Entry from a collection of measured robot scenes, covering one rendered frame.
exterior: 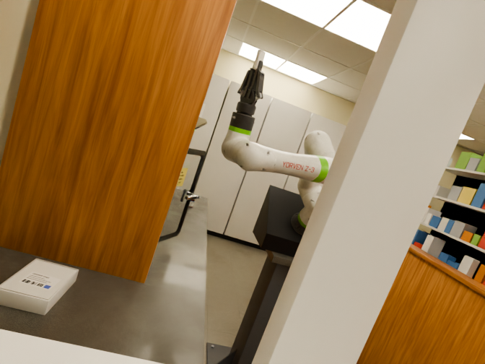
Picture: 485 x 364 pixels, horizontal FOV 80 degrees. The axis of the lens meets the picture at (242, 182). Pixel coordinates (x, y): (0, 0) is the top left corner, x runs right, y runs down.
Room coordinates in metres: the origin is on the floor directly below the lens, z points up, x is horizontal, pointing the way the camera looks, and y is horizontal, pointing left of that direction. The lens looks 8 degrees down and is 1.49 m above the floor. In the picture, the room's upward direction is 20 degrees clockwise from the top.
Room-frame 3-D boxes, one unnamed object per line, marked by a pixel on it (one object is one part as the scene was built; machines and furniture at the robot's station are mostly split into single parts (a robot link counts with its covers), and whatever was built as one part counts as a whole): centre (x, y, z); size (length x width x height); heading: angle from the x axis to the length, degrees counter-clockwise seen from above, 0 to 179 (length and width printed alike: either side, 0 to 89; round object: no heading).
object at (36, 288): (0.69, 0.41, 0.96); 0.16 x 0.12 x 0.04; 9
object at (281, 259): (1.75, -0.43, 0.92); 0.32 x 0.32 x 0.04; 11
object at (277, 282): (1.75, -0.43, 0.45); 0.48 x 0.48 x 0.90; 11
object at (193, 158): (1.10, 0.24, 1.19); 0.30 x 0.01 x 0.40; 162
